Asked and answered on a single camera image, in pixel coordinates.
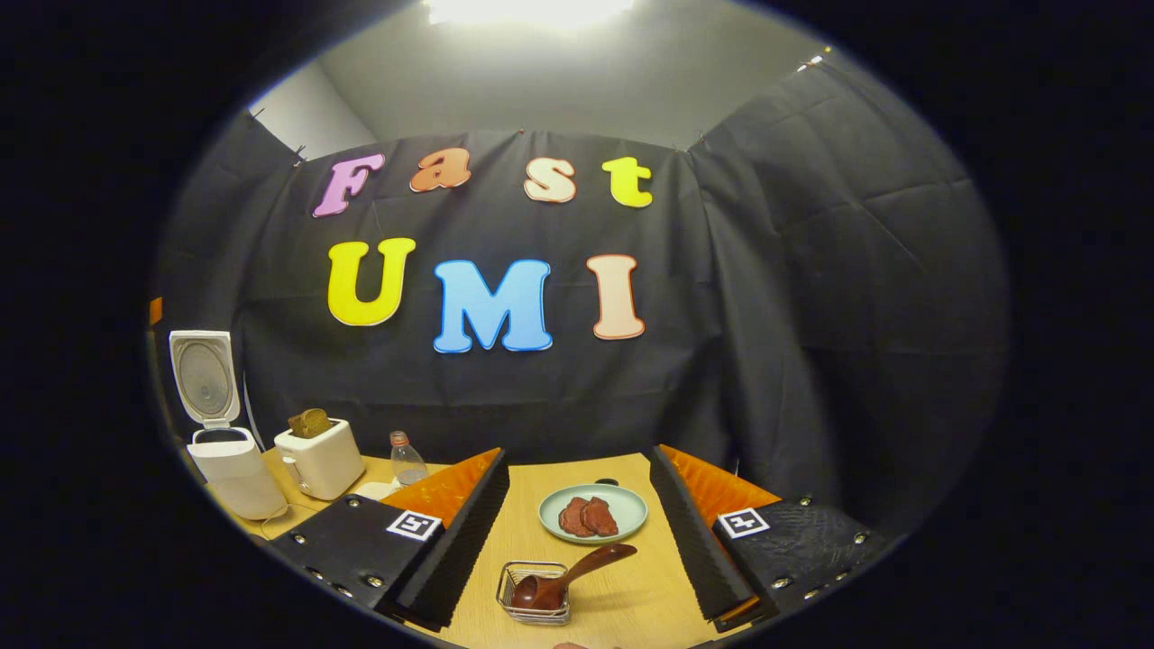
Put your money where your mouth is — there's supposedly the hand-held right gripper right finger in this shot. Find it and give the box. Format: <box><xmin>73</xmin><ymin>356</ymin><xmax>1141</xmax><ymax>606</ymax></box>
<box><xmin>649</xmin><ymin>443</ymin><xmax>893</xmax><ymax>632</ymax></box>

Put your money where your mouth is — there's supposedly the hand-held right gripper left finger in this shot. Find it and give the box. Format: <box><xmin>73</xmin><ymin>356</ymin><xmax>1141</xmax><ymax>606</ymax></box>
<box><xmin>268</xmin><ymin>448</ymin><xmax>510</xmax><ymax>632</ymax></box>

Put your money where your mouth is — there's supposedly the metal wire chopstick holder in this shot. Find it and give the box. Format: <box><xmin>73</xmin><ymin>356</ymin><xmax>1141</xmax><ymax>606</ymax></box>
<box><xmin>496</xmin><ymin>561</ymin><xmax>572</xmax><ymax>626</ymax></box>

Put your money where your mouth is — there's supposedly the brown wooden spoon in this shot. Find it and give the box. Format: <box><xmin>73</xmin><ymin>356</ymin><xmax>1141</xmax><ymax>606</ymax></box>
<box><xmin>511</xmin><ymin>543</ymin><xmax>638</xmax><ymax>612</ymax></box>

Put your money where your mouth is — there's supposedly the white rice cooker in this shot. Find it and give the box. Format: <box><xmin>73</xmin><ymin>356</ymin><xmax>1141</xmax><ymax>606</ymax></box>
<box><xmin>169</xmin><ymin>330</ymin><xmax>289</xmax><ymax>522</ymax></box>

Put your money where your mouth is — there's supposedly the pale green plate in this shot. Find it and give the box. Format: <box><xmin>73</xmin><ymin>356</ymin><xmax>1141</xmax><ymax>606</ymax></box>
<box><xmin>538</xmin><ymin>483</ymin><xmax>649</xmax><ymax>545</ymax></box>

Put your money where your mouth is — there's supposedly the clear plastic bottle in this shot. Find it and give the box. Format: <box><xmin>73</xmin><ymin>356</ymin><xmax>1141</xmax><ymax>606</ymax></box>
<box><xmin>389</xmin><ymin>431</ymin><xmax>429</xmax><ymax>488</ymax></box>

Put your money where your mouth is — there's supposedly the white toaster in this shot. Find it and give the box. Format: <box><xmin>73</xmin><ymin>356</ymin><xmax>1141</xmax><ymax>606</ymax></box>
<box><xmin>274</xmin><ymin>417</ymin><xmax>366</xmax><ymax>501</ymax></box>

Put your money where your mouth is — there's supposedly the black backdrop cloth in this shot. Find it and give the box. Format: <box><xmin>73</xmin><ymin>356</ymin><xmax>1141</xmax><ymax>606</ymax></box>
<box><xmin>151</xmin><ymin>61</ymin><xmax>1011</xmax><ymax>542</ymax></box>

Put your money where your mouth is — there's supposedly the large ceiling light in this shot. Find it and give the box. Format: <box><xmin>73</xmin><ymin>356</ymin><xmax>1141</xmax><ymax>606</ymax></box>
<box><xmin>424</xmin><ymin>0</ymin><xmax>637</xmax><ymax>28</ymax></box>

